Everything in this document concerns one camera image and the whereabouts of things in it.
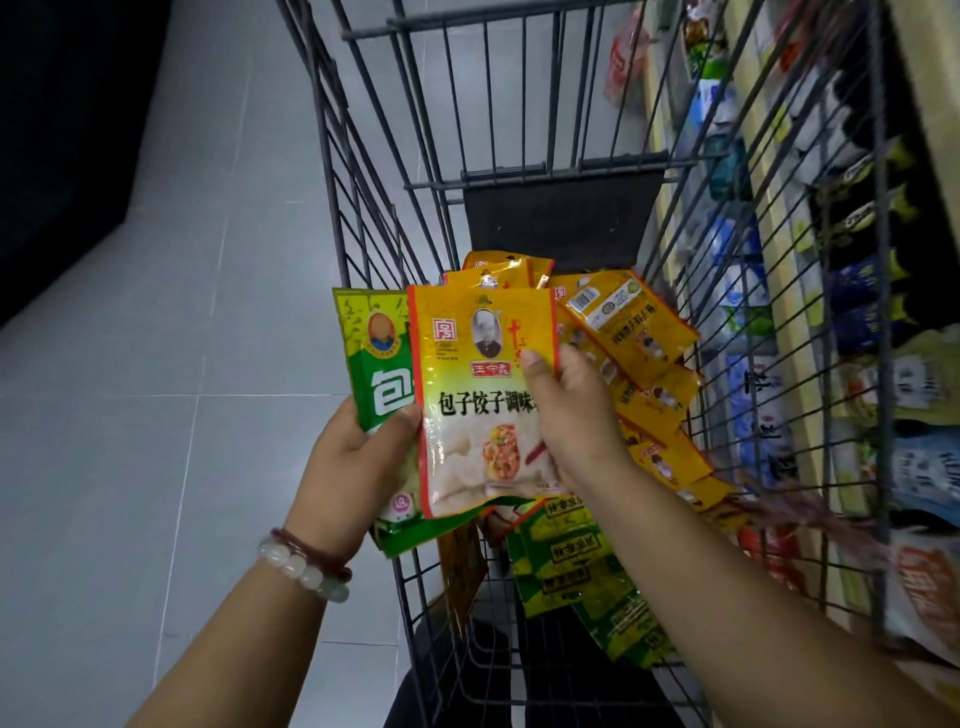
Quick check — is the person's right hand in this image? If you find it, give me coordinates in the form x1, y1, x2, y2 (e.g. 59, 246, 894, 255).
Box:
519, 343, 636, 498

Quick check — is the person's left hand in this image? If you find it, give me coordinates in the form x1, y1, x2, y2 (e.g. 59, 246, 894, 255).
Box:
283, 396, 423, 566

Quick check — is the yellow dumpling seasoning packet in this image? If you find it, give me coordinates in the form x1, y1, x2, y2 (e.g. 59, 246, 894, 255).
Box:
407, 285, 565, 520

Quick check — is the green seasoning packet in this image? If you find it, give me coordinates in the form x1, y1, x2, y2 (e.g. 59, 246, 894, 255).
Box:
333, 288, 537, 560

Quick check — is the person's left forearm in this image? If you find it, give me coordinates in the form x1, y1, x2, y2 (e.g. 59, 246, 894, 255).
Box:
126, 538, 348, 728

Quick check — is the person's right forearm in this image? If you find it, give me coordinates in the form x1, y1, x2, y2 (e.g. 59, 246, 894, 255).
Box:
583, 457, 960, 728

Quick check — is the pile of yellow sachets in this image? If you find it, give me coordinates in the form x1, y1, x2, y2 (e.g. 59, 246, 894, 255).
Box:
441, 250, 751, 526

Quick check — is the brown orange packet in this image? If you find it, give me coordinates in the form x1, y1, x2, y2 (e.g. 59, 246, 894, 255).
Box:
437, 520, 490, 633

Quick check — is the black cart seat flap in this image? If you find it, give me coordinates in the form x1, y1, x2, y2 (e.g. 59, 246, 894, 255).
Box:
462, 169, 669, 276

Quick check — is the pile of green-yellow sachets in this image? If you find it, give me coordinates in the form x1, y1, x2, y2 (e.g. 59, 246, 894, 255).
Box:
505, 495, 676, 670

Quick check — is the row of blue-white bags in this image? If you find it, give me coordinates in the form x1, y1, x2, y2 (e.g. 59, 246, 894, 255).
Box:
675, 75, 800, 489

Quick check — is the store shelf unit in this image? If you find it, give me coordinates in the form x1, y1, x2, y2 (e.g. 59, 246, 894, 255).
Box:
637, 0, 960, 706

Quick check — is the row of dark bags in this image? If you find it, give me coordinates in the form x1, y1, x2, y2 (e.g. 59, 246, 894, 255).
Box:
806, 127, 927, 357

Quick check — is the red hanging packet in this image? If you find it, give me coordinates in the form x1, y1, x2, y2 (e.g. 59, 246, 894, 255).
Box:
603, 6, 655, 108

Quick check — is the row of pale printed bags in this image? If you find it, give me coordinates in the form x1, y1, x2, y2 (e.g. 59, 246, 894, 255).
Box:
840, 330, 960, 669

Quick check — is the dark cabinet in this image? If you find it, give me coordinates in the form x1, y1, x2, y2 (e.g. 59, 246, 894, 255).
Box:
0, 0, 175, 328

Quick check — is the dark red cord bracelet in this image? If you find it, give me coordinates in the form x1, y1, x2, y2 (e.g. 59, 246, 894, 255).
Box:
270, 528, 354, 585

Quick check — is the white bead bracelet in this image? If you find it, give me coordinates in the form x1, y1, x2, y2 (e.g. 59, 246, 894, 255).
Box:
257, 534, 351, 605

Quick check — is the metal wire shopping cart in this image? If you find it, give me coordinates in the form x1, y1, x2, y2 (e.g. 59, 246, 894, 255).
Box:
273, 0, 897, 728

